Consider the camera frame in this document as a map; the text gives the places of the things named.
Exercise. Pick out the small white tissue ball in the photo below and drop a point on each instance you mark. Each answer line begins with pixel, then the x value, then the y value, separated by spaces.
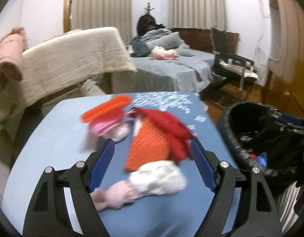
pixel 118 133

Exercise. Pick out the wooden coat stand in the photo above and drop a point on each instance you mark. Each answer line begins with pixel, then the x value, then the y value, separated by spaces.
pixel 148 8

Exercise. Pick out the right beige curtain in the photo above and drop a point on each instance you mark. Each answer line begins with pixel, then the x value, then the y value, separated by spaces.
pixel 198 14

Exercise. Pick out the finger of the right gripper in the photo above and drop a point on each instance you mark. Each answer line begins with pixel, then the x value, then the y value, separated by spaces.
pixel 291 119

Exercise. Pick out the pink foam net sleeve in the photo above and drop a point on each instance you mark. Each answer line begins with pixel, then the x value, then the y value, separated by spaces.
pixel 102 125

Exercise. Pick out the beige striped blanket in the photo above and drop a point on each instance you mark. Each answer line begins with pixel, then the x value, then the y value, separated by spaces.
pixel 65 61

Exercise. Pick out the brown wooden wardrobe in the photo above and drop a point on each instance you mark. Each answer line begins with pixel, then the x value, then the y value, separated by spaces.
pixel 284 88

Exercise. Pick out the left beige curtain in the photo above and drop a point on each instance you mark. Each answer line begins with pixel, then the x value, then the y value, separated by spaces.
pixel 88 14

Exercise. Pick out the orange foam net sleeve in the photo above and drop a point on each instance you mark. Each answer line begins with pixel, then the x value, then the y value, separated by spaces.
pixel 150 145

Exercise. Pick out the bed with grey sheet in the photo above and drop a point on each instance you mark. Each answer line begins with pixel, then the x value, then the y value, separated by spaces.
pixel 190 74

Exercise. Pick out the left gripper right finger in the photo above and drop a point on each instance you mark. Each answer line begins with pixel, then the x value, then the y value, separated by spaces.
pixel 256 215

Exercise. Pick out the pink cloth scrap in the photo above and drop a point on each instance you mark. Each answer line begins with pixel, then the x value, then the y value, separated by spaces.
pixel 115 197

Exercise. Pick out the blue plastic bag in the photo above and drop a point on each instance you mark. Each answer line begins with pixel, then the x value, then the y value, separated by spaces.
pixel 263 159

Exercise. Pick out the white tissue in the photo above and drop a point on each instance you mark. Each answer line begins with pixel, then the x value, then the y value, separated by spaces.
pixel 158 178

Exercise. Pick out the black lined trash bin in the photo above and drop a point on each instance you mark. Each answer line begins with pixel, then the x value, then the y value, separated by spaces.
pixel 239 127

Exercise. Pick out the white blue medicine box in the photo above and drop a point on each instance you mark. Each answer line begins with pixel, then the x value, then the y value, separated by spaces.
pixel 137 126

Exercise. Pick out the silver chair cushion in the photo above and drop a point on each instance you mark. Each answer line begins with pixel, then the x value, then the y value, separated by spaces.
pixel 239 70

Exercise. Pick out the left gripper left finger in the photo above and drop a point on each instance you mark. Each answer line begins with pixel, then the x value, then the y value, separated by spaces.
pixel 47 213

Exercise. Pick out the black metal armchair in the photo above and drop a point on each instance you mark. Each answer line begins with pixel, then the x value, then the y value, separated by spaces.
pixel 221 51

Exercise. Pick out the beige curtain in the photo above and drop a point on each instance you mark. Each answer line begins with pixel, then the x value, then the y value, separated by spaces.
pixel 198 14
pixel 88 14

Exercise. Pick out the pink quilted jacket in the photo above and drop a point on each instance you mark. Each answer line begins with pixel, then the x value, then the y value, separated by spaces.
pixel 12 45

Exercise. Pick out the red knit glove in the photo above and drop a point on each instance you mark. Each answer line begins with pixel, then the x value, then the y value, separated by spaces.
pixel 177 133

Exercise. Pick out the pink plush toy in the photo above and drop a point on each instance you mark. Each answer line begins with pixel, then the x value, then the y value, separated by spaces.
pixel 159 53

